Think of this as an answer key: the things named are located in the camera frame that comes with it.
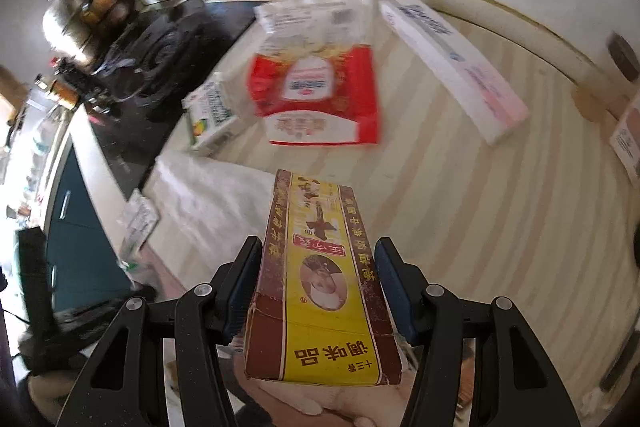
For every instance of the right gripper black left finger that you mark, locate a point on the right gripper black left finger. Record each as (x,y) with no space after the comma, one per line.
(122,384)

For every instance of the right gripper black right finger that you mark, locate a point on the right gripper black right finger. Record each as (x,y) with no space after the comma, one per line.
(515,382)

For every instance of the yellow brown seasoning box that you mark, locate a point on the yellow brown seasoning box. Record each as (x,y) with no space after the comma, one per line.
(318,315)

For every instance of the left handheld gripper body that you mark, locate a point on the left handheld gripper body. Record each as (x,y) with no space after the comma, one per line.
(54,339)

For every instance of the teal cabinet doors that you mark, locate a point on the teal cabinet doors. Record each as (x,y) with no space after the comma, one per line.
(82,265)

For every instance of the small silver sachet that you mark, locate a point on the small silver sachet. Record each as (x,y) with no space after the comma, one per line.
(139,218)

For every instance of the white cloth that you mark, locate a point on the white cloth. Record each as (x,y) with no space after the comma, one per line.
(207,210)

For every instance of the long white toothpaste box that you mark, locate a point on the long white toothpaste box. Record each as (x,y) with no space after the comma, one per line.
(484,95)

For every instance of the green white medicine box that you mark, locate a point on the green white medicine box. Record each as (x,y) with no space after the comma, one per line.
(212,121)

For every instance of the black gas stove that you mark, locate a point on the black gas stove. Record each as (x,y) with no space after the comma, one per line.
(150,69)

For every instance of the red white sugar bag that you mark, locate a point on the red white sugar bag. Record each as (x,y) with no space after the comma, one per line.
(312,80)

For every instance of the stainless steel pot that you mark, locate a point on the stainless steel pot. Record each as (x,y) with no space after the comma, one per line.
(83,30)

